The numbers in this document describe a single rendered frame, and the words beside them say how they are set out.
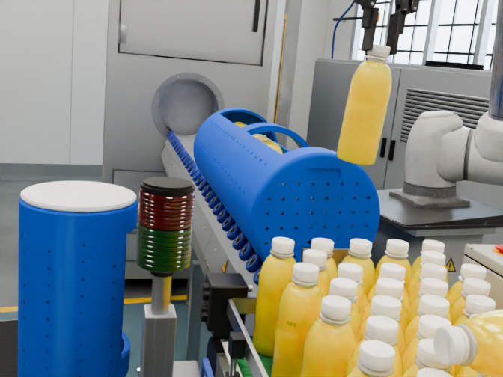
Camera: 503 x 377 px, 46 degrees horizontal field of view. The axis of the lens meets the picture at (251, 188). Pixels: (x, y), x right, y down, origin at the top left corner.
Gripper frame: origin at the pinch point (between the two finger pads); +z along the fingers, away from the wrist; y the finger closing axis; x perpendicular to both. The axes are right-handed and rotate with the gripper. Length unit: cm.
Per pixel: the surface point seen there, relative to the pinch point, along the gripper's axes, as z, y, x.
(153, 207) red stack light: 30, 38, 30
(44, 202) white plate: 42, 55, -47
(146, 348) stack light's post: 47, 37, 27
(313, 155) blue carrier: 22.8, 2.9, -16.5
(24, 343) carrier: 79, 57, -53
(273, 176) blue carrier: 28.1, 10.3, -17.1
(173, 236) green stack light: 33, 35, 30
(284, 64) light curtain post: -11, -30, -154
